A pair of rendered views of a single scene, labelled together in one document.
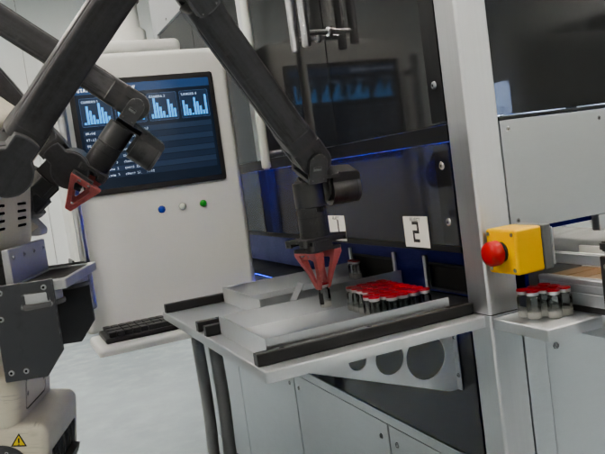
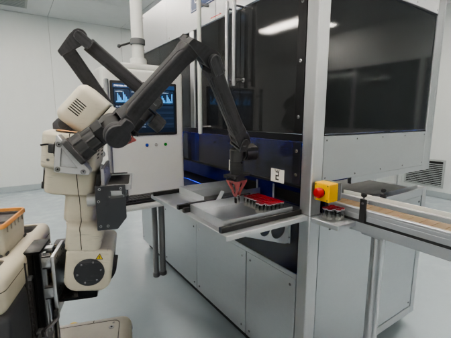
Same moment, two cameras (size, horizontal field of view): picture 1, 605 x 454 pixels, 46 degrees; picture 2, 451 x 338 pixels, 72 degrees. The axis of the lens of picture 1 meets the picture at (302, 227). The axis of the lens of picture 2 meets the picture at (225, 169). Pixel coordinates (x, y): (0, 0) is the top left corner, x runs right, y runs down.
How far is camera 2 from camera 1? 30 cm
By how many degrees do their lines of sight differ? 12
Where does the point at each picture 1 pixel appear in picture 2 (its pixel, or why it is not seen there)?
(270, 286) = (199, 187)
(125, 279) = not seen: hidden behind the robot
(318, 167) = (245, 145)
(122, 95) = not seen: hidden behind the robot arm
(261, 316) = (207, 205)
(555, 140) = (341, 146)
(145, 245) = (137, 161)
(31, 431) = (105, 253)
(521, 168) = (329, 157)
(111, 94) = not seen: hidden behind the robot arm
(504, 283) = (316, 203)
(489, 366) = (305, 236)
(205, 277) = (162, 178)
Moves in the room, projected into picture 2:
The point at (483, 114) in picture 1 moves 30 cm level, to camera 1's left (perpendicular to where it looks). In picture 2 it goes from (319, 133) to (245, 134)
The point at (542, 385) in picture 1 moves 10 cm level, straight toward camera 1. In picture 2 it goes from (323, 244) to (327, 255)
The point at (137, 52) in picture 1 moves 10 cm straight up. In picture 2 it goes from (143, 70) to (142, 52)
